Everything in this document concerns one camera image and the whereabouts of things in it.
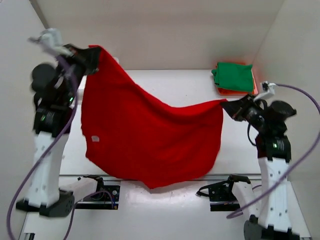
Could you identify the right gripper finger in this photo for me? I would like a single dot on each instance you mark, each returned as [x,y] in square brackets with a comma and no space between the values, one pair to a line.
[237,116]
[235,105]

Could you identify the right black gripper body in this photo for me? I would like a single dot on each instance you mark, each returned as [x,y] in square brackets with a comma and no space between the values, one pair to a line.
[254,115]

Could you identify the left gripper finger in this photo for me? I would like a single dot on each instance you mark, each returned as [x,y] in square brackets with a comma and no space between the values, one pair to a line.
[88,57]
[90,69]

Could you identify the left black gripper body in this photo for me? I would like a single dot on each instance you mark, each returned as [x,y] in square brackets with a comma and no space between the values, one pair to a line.
[77,66]

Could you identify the red t-shirt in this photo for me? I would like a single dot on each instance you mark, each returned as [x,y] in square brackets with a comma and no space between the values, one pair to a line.
[130,134]

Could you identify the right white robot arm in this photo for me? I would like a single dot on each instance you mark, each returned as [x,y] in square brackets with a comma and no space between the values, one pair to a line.
[266,218]

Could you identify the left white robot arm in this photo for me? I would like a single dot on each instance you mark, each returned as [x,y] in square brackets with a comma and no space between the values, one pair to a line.
[55,90]

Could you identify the folded orange t-shirt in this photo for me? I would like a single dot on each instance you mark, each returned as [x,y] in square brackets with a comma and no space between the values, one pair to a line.
[225,92]

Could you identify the folded green t-shirt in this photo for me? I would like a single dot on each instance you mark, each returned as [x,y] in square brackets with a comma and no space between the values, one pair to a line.
[233,77]

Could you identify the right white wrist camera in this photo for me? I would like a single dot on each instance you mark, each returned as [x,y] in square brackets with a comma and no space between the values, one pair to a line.
[267,91]

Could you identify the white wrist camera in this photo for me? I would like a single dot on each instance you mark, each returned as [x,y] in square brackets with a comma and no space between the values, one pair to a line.
[267,91]
[51,42]

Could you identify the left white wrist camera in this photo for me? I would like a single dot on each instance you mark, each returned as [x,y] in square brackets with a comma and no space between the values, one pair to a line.
[51,42]

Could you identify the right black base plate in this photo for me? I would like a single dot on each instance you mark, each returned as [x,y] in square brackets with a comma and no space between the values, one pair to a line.
[220,196]

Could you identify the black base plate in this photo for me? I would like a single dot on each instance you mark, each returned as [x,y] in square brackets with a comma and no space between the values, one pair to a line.
[107,200]
[220,196]

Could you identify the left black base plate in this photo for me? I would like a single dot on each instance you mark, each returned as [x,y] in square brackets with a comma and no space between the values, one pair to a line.
[107,200]

